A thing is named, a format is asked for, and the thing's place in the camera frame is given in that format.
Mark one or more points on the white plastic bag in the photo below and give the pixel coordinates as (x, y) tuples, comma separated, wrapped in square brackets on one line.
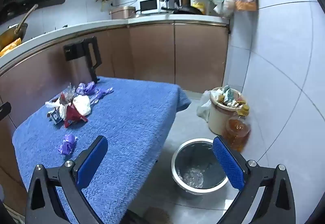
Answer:
[(203, 109)]

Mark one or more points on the white bin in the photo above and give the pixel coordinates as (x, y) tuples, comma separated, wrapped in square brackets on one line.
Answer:
[(175, 163)]

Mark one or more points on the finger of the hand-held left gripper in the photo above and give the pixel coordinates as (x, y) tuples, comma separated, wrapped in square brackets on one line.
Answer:
[(5, 110)]

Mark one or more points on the white countertop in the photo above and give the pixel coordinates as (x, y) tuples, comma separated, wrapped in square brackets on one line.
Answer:
[(101, 25)]

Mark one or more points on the small blue box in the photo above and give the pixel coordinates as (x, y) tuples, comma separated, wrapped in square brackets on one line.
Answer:
[(55, 116)]

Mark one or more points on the yellow bag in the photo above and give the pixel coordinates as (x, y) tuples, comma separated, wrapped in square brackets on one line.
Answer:
[(199, 6)]

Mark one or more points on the red snack packet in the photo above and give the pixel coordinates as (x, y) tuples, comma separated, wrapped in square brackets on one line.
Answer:
[(72, 116)]

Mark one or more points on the purple wrapper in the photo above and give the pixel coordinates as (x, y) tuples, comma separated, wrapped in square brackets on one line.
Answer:
[(80, 88), (90, 88), (102, 92), (66, 144)]

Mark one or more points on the pile of mixed garbage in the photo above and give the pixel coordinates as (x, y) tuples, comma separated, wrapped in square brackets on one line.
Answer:
[(228, 98)]

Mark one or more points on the beige bin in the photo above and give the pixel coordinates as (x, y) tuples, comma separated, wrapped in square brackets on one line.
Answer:
[(218, 119)]

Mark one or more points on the white microwave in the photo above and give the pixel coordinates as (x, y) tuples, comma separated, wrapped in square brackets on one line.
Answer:
[(149, 5)]

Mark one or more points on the clear plastic wrapper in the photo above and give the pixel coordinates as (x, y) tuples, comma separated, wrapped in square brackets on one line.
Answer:
[(68, 91)]

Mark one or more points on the hanging plastic bags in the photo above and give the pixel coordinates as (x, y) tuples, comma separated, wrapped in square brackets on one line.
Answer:
[(227, 3)]

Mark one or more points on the blue towel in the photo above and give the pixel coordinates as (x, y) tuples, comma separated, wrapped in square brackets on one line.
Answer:
[(127, 125)]

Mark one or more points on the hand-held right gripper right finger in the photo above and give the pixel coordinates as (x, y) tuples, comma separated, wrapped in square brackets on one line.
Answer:
[(227, 160)]

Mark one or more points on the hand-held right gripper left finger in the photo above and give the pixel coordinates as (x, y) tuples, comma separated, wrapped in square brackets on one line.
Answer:
[(93, 159)]

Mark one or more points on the white plastic scrap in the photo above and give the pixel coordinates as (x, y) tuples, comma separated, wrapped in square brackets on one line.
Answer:
[(52, 104)]

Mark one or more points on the cooking oil bottle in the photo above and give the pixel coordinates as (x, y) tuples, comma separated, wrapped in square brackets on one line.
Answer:
[(237, 130)]

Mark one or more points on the pipe fittings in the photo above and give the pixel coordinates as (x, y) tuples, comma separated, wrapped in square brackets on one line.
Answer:
[(102, 0)]

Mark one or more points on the white tissue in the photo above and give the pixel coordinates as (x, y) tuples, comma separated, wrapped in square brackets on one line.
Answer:
[(82, 104)]

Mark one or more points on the brown kitchen cabinet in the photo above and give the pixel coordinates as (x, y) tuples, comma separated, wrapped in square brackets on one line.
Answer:
[(198, 56)]

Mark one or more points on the electric kettle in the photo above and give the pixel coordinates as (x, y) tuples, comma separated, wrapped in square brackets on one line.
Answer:
[(91, 51)]

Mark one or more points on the black pan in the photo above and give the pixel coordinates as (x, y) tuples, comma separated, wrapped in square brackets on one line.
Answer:
[(188, 10)]

